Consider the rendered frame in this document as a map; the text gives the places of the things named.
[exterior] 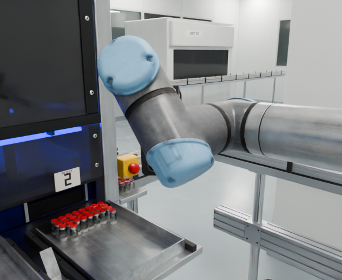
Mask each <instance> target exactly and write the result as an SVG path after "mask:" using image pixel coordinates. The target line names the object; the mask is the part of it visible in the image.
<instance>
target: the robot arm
mask: <svg viewBox="0 0 342 280"><path fill-rule="evenodd" d="M97 70H98V74H99V77H100V79H101V80H102V82H103V84H104V86H105V87H106V89H107V90H108V91H110V92H111V93H112V94H113V95H114V97H115V99H116V101H117V103H118V105H119V107H120V108H121V110H122V112H123V114H124V116H125V118H126V119H127V120H128V123H129V125H130V127H131V128H132V130H133V132H134V134H135V136H136V138H137V140H138V142H139V144H140V147H141V166H142V173H143V174H144V175H146V176H157V178H158V179H159V181H160V182H161V184H162V185H163V186H165V187H167V188H175V187H178V186H181V185H183V184H185V183H187V182H189V181H191V180H193V179H195V178H197V177H199V176H200V175H202V174H204V173H205V172H207V171H208V170H209V169H210V168H211V167H212V166H213V165H214V161H215V160H214V157H213V156H214V155H216V154H219V153H222V152H225V151H229V150H234V151H239V152H245V153H250V154H255V155H258V156H264V157H269V158H274V159H279V160H283V161H288V162H294V163H298V164H304V165H307V166H313V167H318V168H323V169H328V170H332V171H337V172H342V108H332V107H317V106H302V105H294V104H279V103H264V102H257V101H255V100H253V99H251V98H241V97H236V98H230V99H227V100H225V101H219V102H212V103H206V104H199V105H195V106H189V107H185V106H184V104H183V102H182V94H181V91H180V88H179V85H176V86H173V85H172V84H171V82H170V80H169V79H168V77H167V75H166V73H165V72H164V70H163V69H162V67H161V65H160V60H159V58H158V55H157V53H156V52H155V51H154V50H153V49H152V47H151V46H150V45H149V44H148V43H147V42H146V41H145V40H144V39H142V38H140V37H136V36H122V37H118V38H116V39H113V40H112V41H111V42H109V43H108V44H107V45H106V46H105V47H104V48H103V50H102V51H101V53H100V56H99V58H98V62H97ZM175 90H176V91H175ZM179 94H180V96H179Z"/></svg>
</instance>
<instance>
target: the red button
mask: <svg viewBox="0 0 342 280"><path fill-rule="evenodd" d="M139 171H140V166H139V165H138V164H137V163H132V164H131V165H130V167H129V172H130V173H132V174H137V173H138V172H139Z"/></svg>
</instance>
